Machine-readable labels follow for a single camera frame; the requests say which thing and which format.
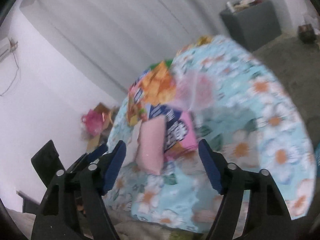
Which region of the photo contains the pink textured cloth pad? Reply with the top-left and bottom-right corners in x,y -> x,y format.
136,115 -> 166,176

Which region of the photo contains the orange chips bag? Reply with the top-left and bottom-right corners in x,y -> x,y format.
126,60 -> 177,128

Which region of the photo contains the cardboard box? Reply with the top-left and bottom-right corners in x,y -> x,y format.
81,103 -> 119,153

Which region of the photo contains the floral blue tablecloth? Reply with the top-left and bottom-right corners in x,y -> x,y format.
103,35 -> 316,233

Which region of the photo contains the pink translucent plastic bag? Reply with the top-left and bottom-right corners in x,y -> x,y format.
174,70 -> 215,112

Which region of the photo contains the grey curtain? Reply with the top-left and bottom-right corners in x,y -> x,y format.
19,0 -> 293,98

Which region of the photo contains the grey storage box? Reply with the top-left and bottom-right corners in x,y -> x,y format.
220,0 -> 281,52

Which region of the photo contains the dark small box on floor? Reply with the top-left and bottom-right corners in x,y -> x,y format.
298,24 -> 316,43

